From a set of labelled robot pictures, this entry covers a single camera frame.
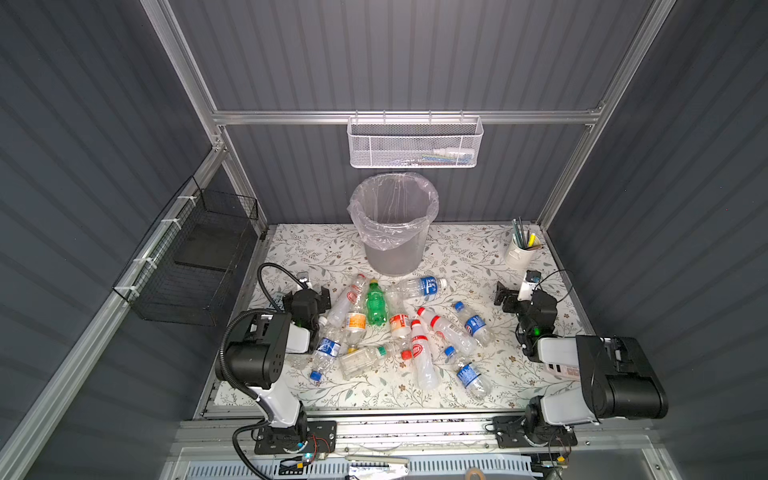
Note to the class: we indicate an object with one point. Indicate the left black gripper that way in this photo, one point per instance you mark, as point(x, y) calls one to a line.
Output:
point(318, 298)

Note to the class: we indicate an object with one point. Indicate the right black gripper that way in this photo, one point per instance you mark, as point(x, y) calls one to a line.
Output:
point(510, 300)

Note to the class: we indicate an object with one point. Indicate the clear bottle orange label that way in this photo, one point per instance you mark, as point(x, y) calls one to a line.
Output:
point(356, 324)

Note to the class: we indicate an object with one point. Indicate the water bottle blue label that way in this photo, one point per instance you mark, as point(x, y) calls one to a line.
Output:
point(474, 324)
point(327, 351)
point(469, 376)

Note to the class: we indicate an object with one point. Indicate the green plastic soda bottle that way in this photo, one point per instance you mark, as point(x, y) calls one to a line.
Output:
point(376, 304)

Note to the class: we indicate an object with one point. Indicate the square clear bottle green cap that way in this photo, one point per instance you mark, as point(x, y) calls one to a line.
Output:
point(361, 360)

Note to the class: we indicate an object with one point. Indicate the white bottle red band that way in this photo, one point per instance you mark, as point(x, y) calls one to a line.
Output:
point(451, 332)

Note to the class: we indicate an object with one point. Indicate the water bottle blue label front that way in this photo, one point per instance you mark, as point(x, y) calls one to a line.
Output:
point(469, 376)

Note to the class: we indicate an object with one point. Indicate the clear bottle red label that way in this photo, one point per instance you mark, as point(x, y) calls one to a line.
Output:
point(399, 324)

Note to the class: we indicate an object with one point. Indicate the clear bottle blue label top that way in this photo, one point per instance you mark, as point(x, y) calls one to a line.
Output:
point(425, 288)

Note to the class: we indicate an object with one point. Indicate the white bottle red label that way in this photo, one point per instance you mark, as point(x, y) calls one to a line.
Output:
point(426, 374)

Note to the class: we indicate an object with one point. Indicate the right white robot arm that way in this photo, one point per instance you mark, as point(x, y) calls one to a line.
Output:
point(613, 376)

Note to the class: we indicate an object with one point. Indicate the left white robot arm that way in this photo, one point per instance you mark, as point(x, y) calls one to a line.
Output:
point(254, 349)

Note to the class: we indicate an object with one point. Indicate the grey mesh waste bin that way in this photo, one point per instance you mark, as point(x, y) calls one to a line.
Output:
point(396, 249)

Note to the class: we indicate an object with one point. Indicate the clear plastic bin liner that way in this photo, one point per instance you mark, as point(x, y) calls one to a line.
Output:
point(391, 187)

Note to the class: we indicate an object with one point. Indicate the white pen holder cup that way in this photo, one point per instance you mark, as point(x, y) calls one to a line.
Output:
point(519, 258)

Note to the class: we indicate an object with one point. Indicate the pink calculator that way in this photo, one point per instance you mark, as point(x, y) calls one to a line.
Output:
point(565, 372)

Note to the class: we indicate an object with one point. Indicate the white glue bottle in basket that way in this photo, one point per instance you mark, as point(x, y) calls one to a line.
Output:
point(456, 154)

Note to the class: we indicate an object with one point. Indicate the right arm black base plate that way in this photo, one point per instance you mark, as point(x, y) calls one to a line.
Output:
point(517, 431)

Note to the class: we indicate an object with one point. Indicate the black wire wall basket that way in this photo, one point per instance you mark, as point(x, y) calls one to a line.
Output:
point(196, 264)

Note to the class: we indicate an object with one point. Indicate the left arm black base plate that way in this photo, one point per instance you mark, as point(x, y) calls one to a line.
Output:
point(313, 437)

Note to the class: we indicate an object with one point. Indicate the white wire wall basket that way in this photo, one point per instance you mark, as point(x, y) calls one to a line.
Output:
point(407, 142)

